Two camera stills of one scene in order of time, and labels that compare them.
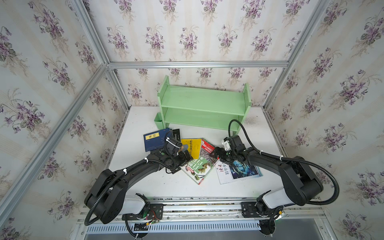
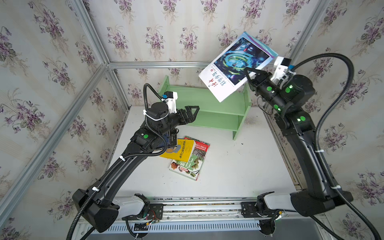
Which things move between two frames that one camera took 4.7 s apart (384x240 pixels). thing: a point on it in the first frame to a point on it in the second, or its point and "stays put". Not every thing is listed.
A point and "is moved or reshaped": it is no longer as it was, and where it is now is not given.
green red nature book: (197, 169) is moved or reshaped
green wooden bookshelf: (200, 107) stays put
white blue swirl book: (236, 170) to (227, 72)
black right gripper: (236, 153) to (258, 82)
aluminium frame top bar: (199, 64) stays put
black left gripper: (184, 160) to (189, 117)
